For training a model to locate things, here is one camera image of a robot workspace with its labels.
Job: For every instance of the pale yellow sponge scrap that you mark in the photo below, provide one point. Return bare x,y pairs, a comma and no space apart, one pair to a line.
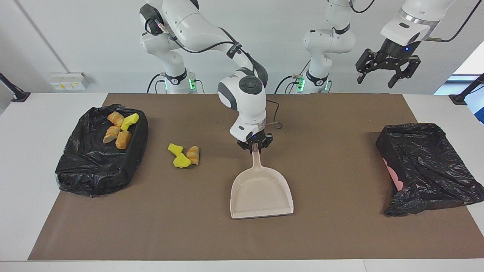
112,134

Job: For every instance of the notched yellow sponge piece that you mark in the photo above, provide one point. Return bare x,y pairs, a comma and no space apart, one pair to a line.
174,148

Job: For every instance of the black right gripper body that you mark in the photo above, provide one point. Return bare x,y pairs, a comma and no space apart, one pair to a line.
257,139

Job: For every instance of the beige plastic dustpan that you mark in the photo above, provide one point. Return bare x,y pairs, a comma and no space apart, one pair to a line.
261,192

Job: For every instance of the black clamp mount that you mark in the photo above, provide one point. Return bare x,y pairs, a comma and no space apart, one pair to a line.
19,96
459,99

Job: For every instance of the black plastic trash bag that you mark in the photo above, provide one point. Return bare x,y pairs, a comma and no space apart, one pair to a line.
427,166

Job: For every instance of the orange striped toy croissant piece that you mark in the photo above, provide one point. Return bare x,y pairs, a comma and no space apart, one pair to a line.
115,118

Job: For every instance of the left black bag bin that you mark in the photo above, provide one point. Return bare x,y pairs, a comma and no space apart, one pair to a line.
94,170

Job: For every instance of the pink plastic bin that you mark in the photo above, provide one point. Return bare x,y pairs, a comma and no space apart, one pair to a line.
393,177

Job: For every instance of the bright window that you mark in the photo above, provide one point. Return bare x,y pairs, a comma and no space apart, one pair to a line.
472,62

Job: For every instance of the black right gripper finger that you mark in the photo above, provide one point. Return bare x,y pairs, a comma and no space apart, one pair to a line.
268,139
245,143

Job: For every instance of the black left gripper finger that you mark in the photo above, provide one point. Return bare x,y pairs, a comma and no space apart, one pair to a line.
413,63
368,60

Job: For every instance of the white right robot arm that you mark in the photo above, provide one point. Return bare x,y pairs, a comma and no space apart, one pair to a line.
247,109

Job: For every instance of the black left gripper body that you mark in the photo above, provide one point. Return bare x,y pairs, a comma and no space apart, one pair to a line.
397,53

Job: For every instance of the green yellow sponge piece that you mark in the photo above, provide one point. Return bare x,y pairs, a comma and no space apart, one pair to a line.
130,121

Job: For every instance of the brown oval toy bread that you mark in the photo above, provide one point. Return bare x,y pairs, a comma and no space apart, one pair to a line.
123,139

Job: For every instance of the brown paper table mat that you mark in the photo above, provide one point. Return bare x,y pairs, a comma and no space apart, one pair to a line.
242,241

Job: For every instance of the chunky yellow sponge piece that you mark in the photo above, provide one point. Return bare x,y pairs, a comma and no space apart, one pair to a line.
182,161

